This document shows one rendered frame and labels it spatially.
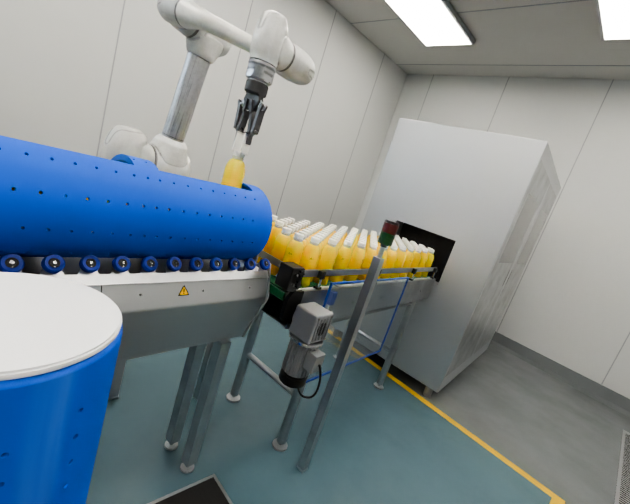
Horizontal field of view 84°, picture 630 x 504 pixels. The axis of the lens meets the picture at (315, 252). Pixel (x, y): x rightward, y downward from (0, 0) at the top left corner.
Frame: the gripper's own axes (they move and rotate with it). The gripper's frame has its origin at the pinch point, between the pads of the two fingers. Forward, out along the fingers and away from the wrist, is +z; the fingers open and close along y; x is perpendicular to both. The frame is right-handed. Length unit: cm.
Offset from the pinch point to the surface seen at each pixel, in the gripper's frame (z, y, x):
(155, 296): 49, 14, -26
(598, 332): 70, 135, 430
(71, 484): 55, 59, -58
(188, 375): 97, -5, 7
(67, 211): 26, 15, -51
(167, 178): 15.5, 9.1, -27.7
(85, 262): 39, 12, -45
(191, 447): 123, 9, 7
